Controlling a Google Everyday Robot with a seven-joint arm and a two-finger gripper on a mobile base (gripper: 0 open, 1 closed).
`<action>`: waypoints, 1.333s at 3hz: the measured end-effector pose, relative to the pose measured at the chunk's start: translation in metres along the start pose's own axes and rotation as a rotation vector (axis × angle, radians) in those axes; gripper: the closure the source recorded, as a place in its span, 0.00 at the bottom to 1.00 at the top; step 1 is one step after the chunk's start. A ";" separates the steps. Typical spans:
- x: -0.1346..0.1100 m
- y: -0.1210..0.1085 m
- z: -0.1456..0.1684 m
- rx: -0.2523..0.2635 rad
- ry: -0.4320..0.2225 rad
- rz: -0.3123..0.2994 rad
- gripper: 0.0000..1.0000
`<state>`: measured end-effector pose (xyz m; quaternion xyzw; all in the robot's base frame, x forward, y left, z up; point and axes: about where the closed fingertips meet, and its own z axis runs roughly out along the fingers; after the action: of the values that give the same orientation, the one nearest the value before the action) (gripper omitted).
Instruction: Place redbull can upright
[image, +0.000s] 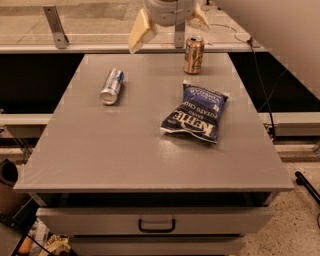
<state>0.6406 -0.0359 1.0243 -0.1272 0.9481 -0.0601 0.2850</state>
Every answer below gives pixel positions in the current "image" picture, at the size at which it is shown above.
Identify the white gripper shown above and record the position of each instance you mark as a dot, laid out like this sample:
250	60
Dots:
170	11

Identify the silver blue redbull can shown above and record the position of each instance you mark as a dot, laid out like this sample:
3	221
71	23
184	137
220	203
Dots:
112	86

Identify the gold beverage can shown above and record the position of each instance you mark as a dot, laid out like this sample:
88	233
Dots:
193	54

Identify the blue kettle chips bag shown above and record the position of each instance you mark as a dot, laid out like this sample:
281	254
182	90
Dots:
199	114

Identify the black stand leg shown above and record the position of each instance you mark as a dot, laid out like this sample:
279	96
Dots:
301	180

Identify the grey upper drawer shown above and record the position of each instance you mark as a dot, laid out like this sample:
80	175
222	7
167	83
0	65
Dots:
124	221

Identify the black round object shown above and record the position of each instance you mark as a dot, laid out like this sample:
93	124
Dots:
8	173

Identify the clutter under table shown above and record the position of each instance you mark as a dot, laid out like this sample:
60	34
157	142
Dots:
39	241

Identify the middle metal bracket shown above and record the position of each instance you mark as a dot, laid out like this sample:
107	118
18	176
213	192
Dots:
179	35

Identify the metal bracket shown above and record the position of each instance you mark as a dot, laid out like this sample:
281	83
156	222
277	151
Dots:
60	39
179	35

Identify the left metal bracket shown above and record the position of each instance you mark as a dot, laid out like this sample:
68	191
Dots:
60	39

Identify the black drawer handle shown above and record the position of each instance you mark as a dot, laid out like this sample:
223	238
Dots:
156	227

